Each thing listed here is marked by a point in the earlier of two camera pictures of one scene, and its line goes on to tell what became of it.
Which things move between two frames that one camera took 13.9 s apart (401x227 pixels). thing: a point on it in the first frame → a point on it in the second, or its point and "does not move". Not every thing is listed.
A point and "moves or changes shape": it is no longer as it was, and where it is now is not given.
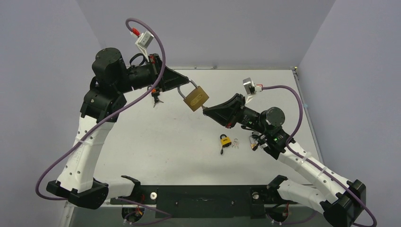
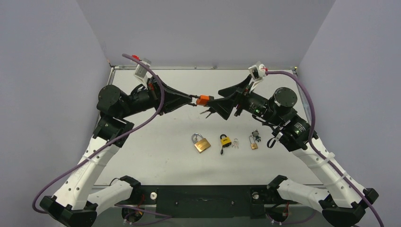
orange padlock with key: [155, 93] moves or changes shape
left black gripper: [169, 78] → [154, 89]
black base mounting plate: [192, 201] does not move
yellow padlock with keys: [225, 142] does not move
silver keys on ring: [235, 143] does not move
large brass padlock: [196, 99] → [201, 144]
